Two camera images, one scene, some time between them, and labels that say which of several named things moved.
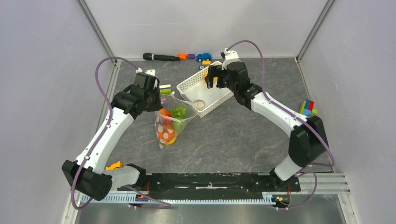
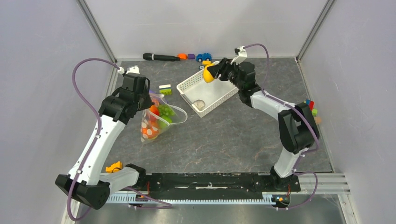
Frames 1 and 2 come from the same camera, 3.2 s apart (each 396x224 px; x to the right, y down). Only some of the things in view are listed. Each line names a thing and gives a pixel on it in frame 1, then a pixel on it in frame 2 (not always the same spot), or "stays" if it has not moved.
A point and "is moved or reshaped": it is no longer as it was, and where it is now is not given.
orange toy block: x=182 y=56 stays
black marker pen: x=149 y=56 stays
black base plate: x=210 y=182 stays
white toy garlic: x=200 y=104 stays
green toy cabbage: x=178 y=126 -> x=162 y=123
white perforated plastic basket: x=194 y=91 stays
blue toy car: x=204 y=57 stays
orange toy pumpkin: x=165 y=133 -> x=149 y=129
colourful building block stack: x=307 y=108 stays
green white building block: x=165 y=89 stays
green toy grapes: x=178 y=112 -> x=165 y=109
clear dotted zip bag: x=175 y=115 is moved or reshaped
